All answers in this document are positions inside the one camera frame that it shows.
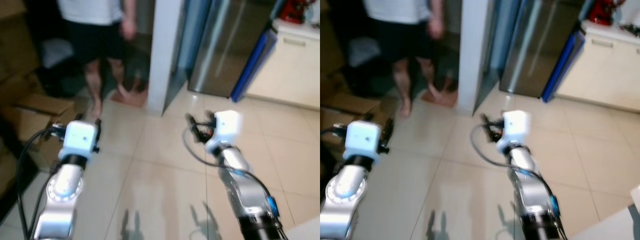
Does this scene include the red kitchen appliance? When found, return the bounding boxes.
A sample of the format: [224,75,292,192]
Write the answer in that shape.
[587,0,627,26]
[279,0,317,25]

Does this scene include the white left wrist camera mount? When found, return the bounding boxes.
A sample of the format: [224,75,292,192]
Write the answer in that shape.
[61,120,99,155]
[343,120,384,162]

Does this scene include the white bag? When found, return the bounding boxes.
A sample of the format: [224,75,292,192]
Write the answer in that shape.
[349,37,382,68]
[41,39,74,69]

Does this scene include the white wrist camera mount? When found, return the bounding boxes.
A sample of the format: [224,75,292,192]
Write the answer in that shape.
[205,110,244,154]
[496,110,531,154]
[343,120,384,162]
[61,120,99,155]

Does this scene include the cream kitchen cabinet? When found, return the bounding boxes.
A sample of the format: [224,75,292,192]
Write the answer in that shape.
[556,20,640,114]
[246,19,321,110]

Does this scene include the reddish floor mat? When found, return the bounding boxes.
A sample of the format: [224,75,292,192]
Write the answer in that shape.
[421,84,459,108]
[110,84,149,107]

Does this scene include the open cardboard box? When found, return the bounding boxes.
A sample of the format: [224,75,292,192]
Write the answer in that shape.
[320,92,387,147]
[2,92,77,171]

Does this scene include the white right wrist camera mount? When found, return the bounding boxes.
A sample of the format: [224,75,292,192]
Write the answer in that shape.
[205,110,244,154]
[496,110,531,154]

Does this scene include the stacked cardboard boxes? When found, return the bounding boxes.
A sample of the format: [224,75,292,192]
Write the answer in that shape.
[320,20,347,92]
[0,0,42,93]

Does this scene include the steel fridge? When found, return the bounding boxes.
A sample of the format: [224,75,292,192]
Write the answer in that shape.
[499,0,587,98]
[187,0,282,98]

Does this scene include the person in white shirt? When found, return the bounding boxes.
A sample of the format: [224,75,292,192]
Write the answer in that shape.
[362,0,458,119]
[56,0,151,122]

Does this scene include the blue flat board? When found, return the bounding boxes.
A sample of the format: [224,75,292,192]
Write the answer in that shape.
[541,30,586,104]
[230,29,279,103]

